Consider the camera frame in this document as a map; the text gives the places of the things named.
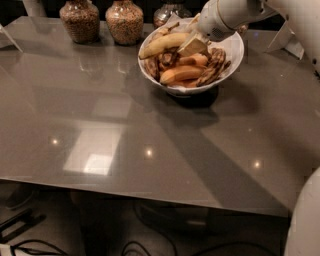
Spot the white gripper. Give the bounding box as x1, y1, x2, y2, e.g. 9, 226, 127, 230
177, 0, 267, 57

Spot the large yellow banana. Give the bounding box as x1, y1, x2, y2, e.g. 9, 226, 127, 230
138, 33, 189, 60

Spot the orange banana in middle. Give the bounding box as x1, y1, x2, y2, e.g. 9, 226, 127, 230
177, 53, 208, 66

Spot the orange banana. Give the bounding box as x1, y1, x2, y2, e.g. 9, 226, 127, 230
160, 65, 205, 85
177, 53, 208, 66

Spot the white bowl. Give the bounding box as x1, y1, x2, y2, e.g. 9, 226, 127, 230
138, 18, 244, 97

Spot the brown spotted banana right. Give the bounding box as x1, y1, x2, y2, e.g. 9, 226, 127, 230
196, 48, 231, 87

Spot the orange banana in front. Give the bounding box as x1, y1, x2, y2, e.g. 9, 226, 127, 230
160, 65, 205, 85

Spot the small banana with stem behind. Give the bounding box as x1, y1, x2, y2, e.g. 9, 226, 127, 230
152, 22, 180, 40

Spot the dark spotted banana left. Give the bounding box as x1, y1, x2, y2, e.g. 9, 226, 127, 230
144, 57, 160, 80

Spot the glass jar of grains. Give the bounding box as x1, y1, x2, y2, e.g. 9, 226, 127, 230
59, 0, 100, 44
105, 0, 144, 46

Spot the clear acrylic stand right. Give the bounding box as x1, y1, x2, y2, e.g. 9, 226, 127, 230
267, 23, 305, 60

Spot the clear acrylic stand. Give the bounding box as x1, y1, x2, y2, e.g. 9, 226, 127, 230
267, 23, 305, 60
0, 23, 22, 52

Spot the left glass jar of grains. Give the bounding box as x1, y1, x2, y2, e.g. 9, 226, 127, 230
59, 0, 100, 44

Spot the clear acrylic stand left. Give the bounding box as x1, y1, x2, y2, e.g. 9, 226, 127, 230
0, 23, 22, 52

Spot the black cable on floor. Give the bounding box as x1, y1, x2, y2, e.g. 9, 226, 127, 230
9, 238, 71, 256

